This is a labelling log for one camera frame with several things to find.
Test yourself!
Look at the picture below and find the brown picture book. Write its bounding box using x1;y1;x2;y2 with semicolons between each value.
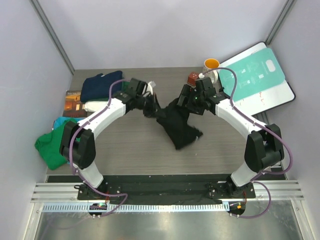
62;90;87;118

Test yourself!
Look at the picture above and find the white mug orange inside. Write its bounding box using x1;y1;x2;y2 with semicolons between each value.
202;58;220;84

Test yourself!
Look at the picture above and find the navy blue folded shirt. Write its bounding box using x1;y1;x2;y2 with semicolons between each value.
80;70;123;103

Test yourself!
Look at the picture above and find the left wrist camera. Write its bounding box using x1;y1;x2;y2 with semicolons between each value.
125;78;156;97

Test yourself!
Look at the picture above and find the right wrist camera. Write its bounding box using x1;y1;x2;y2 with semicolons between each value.
195;73;216;97

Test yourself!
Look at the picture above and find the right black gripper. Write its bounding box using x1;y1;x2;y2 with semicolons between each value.
175;84;205;116

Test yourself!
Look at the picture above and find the teal folding template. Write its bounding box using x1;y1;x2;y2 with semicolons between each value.
218;47;288;102

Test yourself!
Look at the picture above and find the dark green folded shirt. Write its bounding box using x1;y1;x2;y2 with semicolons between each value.
111;81;130;98

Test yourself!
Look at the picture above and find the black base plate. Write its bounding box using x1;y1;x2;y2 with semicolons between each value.
75;174;256;206

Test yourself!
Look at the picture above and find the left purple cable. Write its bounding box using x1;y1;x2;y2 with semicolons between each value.
69;79;129;217

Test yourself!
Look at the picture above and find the red cube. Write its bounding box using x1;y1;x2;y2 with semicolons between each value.
187;72;199;87

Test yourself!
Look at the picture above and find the white board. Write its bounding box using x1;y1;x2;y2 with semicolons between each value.
231;42;296;116

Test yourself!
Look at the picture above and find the turquoise shirt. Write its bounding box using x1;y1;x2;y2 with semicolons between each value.
52;116;83;130

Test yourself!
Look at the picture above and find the bright green crumpled shirt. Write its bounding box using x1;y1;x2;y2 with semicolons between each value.
34;118;78;171

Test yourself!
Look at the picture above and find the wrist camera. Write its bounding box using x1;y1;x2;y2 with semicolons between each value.
195;73;216;97
125;78;156;97

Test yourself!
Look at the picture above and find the black t shirt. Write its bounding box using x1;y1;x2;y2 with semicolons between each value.
149;98;203;150

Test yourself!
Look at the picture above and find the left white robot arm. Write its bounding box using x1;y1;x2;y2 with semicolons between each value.
59;91;161;200

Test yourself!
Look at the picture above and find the white folded shirt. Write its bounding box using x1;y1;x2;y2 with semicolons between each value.
84;101;108;113

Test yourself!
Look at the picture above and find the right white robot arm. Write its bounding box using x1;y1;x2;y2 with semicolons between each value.
177;84;285;198

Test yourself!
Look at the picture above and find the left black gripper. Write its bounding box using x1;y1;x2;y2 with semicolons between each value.
134;92;165;119

